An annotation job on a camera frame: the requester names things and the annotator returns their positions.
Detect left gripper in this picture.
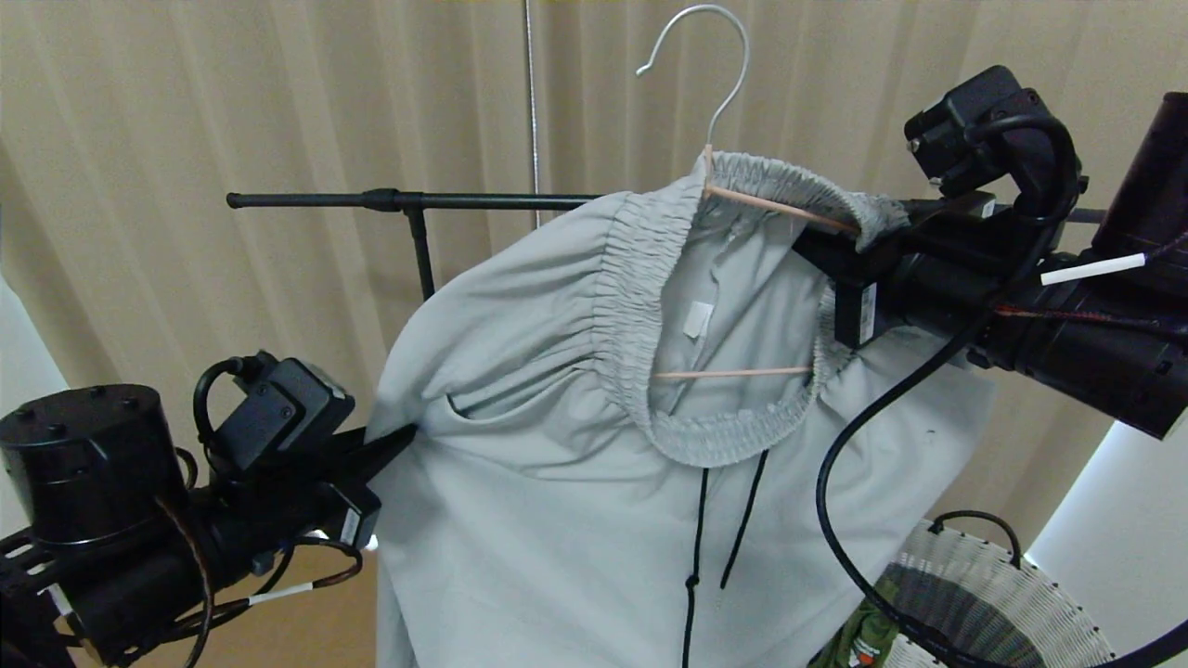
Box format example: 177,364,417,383
190,469,383,595

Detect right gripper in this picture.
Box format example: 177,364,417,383
792,221,999,352

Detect black cable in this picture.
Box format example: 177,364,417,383
815,111,1188,668
193,355,268,472

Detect white laundry basket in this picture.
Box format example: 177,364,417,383
877,510,1119,668

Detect black clothes rack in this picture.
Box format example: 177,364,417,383
226,188,1107,302

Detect beige curtain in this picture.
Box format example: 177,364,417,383
0,0,1188,599

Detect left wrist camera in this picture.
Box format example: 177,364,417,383
215,351,356,479

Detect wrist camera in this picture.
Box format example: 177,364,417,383
215,351,356,479
905,65,1082,224

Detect pale grey shorts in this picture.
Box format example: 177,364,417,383
365,151,999,668

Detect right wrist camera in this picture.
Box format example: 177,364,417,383
905,65,1082,224

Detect pink clothes hanger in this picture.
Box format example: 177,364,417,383
636,5,862,381

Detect green garment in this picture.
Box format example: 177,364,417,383
807,573,903,668

